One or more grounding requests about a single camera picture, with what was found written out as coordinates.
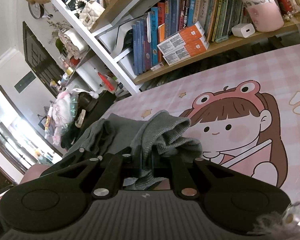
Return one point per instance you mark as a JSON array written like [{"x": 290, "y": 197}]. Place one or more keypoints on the white power adapter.
[{"x": 243, "y": 30}]

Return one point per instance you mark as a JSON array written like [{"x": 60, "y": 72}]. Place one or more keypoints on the orange white box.
[
  {"x": 187, "y": 51},
  {"x": 181, "y": 38}
]

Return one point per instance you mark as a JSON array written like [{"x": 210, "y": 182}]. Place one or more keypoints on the pink checkered cartoon table mat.
[{"x": 246, "y": 114}]

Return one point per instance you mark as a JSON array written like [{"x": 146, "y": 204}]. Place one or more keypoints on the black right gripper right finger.
[{"x": 175, "y": 170}]

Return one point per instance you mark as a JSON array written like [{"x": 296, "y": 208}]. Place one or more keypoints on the red cone bottle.
[{"x": 109, "y": 86}]

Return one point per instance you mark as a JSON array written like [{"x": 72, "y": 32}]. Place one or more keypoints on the round wall clock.
[{"x": 36, "y": 10}]

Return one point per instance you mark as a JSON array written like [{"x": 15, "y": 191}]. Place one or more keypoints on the grey knit sweater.
[{"x": 162, "y": 131}]

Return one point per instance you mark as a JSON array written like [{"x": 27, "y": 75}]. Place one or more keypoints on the upper orange white box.
[{"x": 181, "y": 38}]

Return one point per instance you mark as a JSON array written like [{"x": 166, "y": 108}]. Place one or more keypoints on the white quilted handbag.
[{"x": 89, "y": 12}]

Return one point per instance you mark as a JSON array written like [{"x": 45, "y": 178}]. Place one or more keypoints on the pink patterned tumbler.
[{"x": 265, "y": 15}]

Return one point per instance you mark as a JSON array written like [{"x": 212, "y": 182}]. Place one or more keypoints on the lower orange white box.
[{"x": 187, "y": 51}]

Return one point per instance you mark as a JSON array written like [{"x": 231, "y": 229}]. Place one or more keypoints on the pink plush in plastic bag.
[{"x": 62, "y": 112}]

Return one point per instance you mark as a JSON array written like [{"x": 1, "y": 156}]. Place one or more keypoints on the white wooden bookshelf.
[{"x": 110, "y": 38}]

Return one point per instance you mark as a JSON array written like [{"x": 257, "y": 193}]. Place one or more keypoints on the row of blue books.
[{"x": 144, "y": 41}]

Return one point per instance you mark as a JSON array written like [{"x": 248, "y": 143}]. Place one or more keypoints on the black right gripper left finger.
[{"x": 120, "y": 166}]

